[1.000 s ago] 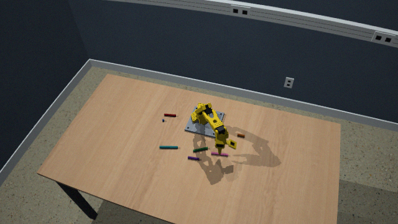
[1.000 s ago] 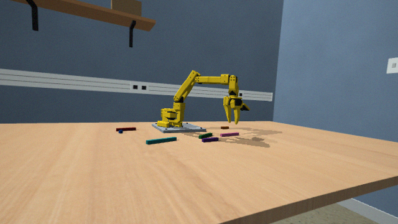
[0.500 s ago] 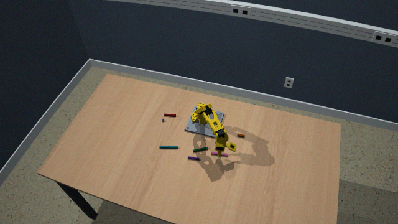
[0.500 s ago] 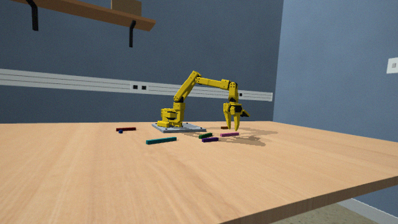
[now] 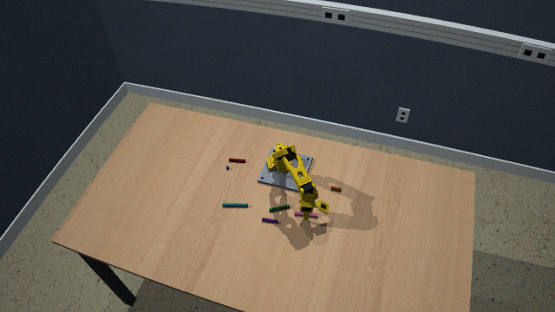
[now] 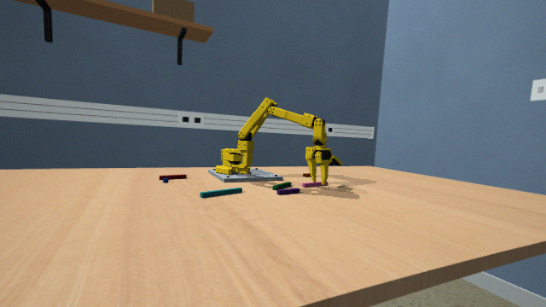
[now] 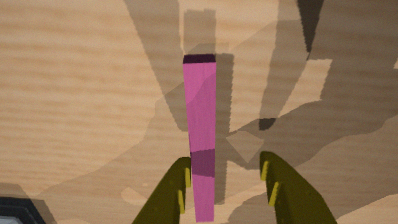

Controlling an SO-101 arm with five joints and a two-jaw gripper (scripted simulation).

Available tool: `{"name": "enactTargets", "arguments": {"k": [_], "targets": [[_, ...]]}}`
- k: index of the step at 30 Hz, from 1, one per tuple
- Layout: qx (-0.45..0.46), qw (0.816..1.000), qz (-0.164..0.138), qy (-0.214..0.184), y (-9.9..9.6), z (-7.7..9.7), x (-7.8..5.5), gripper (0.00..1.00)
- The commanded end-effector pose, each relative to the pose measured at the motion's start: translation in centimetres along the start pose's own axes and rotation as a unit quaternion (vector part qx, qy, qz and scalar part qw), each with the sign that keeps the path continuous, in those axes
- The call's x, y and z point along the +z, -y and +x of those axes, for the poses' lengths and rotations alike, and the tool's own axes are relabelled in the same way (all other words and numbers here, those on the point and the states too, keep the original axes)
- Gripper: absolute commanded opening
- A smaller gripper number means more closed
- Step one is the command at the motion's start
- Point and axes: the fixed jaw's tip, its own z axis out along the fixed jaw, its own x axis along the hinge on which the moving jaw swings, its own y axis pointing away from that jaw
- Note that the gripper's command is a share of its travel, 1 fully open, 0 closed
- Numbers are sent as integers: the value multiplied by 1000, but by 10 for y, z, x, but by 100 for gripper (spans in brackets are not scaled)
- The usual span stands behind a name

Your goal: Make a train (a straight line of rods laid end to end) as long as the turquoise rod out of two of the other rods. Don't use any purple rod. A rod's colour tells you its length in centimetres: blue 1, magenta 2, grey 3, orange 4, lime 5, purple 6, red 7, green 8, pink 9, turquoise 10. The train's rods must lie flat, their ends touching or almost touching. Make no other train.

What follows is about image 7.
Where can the pink rod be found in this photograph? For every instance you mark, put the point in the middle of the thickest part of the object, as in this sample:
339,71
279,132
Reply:
200,93

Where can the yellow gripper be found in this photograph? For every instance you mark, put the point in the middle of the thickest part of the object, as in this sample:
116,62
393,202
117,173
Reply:
294,199

